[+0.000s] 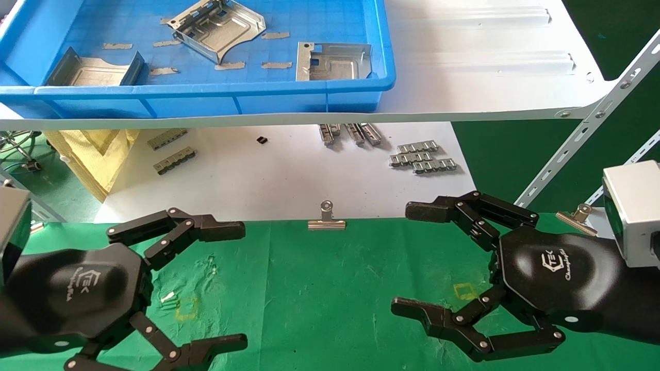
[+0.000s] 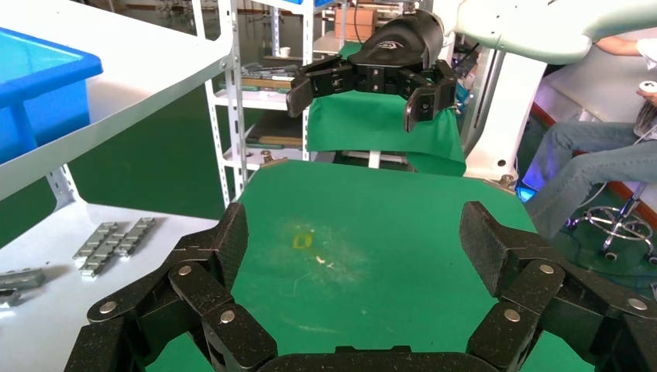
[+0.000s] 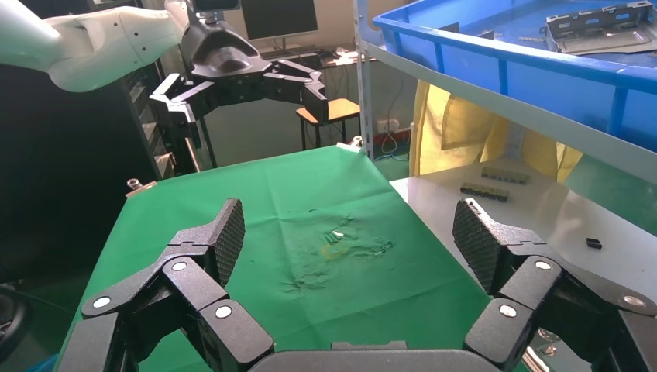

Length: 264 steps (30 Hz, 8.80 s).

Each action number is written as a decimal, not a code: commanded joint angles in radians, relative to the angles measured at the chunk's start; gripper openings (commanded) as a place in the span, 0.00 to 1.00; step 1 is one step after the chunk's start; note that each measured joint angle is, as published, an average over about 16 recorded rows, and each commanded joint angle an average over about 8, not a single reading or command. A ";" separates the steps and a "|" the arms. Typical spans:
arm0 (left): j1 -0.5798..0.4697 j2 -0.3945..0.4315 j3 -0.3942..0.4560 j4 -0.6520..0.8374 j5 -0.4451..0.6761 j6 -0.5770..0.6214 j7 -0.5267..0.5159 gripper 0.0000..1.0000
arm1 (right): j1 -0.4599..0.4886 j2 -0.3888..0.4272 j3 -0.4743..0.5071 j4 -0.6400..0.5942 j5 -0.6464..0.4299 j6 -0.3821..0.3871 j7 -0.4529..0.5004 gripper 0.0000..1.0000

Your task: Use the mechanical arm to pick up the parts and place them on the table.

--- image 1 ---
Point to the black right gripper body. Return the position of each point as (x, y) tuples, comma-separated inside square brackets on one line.
[(562, 278)]

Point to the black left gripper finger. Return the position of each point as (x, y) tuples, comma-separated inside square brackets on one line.
[(216, 229), (206, 350)]

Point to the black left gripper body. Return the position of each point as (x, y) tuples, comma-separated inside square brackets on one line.
[(77, 288)]

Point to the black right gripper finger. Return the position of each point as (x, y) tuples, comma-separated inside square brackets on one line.
[(433, 208), (438, 319)]

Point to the metal plate with holes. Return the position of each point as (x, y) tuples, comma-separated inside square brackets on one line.
[(335, 64)]

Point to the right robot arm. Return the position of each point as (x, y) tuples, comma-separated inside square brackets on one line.
[(644, 304)]

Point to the silver linked metal strip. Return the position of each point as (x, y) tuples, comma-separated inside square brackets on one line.
[(411, 158), (434, 166), (417, 147)]

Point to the small white scrap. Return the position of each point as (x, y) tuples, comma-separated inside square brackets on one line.
[(168, 298)]

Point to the grey toothed connector strip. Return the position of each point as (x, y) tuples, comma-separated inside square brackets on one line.
[(167, 139), (175, 160)]

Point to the white plain shelf board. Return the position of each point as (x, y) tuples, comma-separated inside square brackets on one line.
[(283, 180)]

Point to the grey perforated shelf upright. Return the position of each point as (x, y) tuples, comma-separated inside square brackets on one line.
[(36, 201)]

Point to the silver metal bar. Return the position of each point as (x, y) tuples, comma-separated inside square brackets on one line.
[(355, 134), (328, 134), (371, 134)]

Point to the green table cloth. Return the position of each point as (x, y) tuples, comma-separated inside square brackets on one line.
[(319, 299)]

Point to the yellow woven bag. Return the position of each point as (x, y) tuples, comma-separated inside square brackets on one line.
[(93, 154)]

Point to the white metal shelf cart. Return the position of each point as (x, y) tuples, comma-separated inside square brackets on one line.
[(464, 77)]

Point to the white perforated shelf upright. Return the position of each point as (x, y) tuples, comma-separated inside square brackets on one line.
[(582, 134)]

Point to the chrome wheeled stand base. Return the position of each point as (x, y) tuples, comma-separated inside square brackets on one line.
[(20, 149)]

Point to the blue plastic tray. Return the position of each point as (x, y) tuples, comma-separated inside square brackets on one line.
[(129, 100)]

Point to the beige tape piece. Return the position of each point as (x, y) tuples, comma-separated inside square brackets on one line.
[(117, 46), (164, 71), (275, 35), (167, 43), (230, 66), (276, 65)]

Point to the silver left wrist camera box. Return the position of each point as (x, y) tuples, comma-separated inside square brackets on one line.
[(13, 226)]

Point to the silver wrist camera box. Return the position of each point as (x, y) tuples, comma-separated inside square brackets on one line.
[(634, 206), (13, 226)]

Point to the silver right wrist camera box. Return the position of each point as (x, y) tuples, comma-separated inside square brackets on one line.
[(634, 206)]

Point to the large bent metal bracket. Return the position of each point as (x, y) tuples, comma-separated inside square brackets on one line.
[(216, 31)]

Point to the metal bracket with raised sides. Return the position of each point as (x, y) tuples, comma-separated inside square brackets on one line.
[(93, 72)]

